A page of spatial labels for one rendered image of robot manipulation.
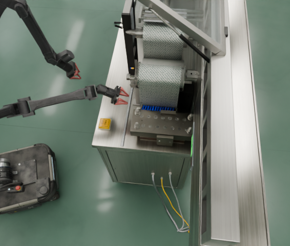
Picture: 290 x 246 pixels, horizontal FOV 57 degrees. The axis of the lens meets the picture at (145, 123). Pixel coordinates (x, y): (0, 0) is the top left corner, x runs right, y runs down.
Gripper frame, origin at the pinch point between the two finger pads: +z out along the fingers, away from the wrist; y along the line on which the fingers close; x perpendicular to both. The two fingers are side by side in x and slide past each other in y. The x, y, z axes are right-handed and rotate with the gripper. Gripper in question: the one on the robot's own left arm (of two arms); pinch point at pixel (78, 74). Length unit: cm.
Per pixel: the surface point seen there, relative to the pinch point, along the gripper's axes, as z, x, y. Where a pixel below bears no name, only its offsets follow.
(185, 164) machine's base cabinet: 56, -32, -70
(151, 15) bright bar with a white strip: -9, -63, -4
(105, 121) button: 15.7, -2.7, -33.9
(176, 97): 19, -52, -42
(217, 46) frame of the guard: -25, -86, -59
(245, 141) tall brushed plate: -1, -78, -90
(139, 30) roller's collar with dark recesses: -6, -53, -5
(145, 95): 11, -37, -35
